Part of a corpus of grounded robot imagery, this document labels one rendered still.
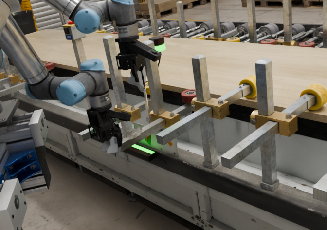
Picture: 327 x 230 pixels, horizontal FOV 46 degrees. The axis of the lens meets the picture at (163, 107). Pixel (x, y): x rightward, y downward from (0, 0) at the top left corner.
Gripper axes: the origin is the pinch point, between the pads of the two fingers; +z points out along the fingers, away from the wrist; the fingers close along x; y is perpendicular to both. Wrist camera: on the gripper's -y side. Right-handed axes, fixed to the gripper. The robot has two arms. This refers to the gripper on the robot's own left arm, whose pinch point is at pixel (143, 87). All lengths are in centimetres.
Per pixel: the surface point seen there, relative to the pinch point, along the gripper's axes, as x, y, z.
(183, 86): -29.4, -2.8, 10.9
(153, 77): -6.5, -1.4, -2.0
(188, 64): -61, 8, 11
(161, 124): -2.0, -3.9, 15.8
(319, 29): -147, -49, 17
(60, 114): -34, 79, 31
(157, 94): -7.1, -1.7, 5.4
